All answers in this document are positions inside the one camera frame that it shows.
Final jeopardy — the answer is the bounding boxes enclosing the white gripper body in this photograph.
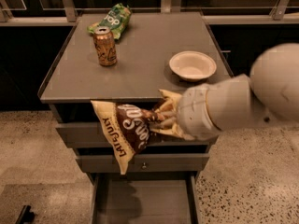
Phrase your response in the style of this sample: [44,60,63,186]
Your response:
[176,84,221,141]

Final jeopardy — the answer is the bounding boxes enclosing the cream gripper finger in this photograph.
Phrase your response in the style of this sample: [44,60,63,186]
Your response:
[150,117,177,130]
[155,110,177,118]

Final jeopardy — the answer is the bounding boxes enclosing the brown chip bag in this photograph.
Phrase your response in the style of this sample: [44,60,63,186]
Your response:
[91,90,184,175]

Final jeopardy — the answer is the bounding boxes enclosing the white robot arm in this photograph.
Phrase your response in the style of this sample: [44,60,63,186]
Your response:
[150,43,299,141]

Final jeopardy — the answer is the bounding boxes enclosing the grey middle drawer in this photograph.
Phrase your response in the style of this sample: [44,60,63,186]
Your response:
[76,153,209,174]

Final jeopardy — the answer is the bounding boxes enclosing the grey drawer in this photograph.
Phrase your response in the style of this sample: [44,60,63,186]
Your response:
[56,121,217,148]
[76,153,209,174]
[90,172,202,224]

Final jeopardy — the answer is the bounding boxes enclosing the grey bottom drawer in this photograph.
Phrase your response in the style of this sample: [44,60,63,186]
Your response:
[90,172,202,224]

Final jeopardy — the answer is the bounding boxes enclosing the grey drawer cabinet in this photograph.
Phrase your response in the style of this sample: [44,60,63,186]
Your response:
[36,10,242,224]

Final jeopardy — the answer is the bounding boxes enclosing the grey top drawer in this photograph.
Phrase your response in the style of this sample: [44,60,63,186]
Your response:
[56,121,217,148]

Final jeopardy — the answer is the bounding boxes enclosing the green chip bag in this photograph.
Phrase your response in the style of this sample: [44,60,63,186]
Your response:
[87,3,132,40]

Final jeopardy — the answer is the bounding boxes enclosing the white paper bowl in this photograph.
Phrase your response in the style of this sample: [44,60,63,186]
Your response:
[169,51,217,82]

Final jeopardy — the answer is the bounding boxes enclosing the gold soda can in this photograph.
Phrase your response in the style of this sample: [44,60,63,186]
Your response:
[93,26,117,66]

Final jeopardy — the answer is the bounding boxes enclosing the black object on floor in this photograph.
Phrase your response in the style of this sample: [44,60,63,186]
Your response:
[15,205,36,224]

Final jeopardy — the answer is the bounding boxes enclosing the metal railing frame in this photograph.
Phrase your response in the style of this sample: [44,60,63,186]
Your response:
[0,0,299,26]

